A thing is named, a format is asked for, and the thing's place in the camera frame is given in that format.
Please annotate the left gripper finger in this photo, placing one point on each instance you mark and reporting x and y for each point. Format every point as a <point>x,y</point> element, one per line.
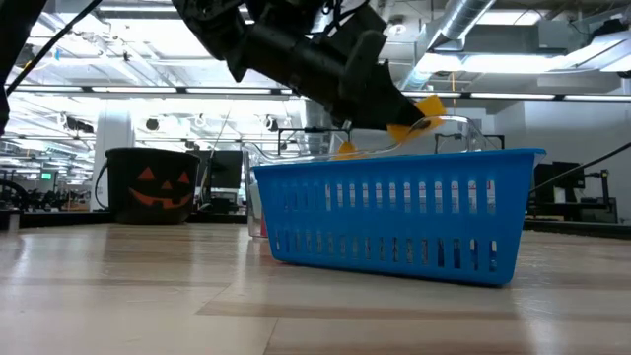
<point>379,106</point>

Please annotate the yellow four-stud toy block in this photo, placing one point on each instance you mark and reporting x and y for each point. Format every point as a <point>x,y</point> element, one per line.
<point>431,106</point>

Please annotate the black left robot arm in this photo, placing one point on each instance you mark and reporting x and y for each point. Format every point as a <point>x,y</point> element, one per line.
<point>207,24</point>

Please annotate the blue slotted plastic basket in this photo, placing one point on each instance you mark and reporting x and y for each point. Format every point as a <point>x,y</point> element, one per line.
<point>394,227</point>

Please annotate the black background monitor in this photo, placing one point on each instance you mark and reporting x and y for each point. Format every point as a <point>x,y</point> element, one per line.
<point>222,180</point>

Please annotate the black pumpkin face bucket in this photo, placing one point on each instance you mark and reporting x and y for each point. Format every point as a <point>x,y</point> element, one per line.
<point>153,167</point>

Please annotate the black background machine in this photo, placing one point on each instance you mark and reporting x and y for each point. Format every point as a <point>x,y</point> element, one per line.
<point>567,192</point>

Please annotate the black ceiling lamp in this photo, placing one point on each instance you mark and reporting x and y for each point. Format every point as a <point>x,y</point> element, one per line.
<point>24,54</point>

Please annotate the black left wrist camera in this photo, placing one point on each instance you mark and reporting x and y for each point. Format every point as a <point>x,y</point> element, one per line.
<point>352,22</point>

